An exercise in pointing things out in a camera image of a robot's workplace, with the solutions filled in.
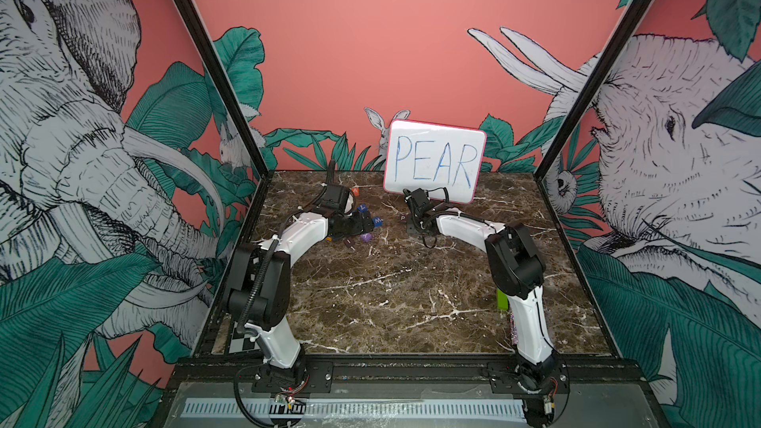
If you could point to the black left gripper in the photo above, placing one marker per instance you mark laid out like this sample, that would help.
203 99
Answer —
358 226

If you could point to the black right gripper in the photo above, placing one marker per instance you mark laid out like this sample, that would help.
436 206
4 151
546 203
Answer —
411 216

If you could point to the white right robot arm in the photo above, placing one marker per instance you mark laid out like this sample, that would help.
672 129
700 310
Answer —
517 269

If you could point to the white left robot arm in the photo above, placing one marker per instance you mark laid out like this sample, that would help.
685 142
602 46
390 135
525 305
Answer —
258 288

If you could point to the pink framed PEAR whiteboard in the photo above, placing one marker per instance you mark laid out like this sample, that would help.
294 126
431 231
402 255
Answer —
445 160

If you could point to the green eraser block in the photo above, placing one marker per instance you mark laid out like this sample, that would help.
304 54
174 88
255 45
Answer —
502 301

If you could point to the black white checkerboard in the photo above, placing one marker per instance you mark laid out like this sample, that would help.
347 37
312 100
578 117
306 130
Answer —
240 343

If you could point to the glittery marker pen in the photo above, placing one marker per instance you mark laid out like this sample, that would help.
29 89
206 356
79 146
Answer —
513 330

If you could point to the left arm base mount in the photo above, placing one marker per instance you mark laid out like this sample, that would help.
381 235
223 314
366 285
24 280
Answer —
304 378

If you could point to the white perforated rail strip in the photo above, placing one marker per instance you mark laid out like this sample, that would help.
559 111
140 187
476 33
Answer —
323 408

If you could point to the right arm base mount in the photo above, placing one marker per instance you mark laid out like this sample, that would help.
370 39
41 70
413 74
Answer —
522 381

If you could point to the black left frame post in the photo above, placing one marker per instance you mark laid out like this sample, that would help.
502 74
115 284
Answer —
210 59

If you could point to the black frame post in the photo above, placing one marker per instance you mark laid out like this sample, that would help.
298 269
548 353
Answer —
628 24
210 59

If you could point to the black right frame post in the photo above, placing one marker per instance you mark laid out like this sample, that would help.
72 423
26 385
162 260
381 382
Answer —
628 24

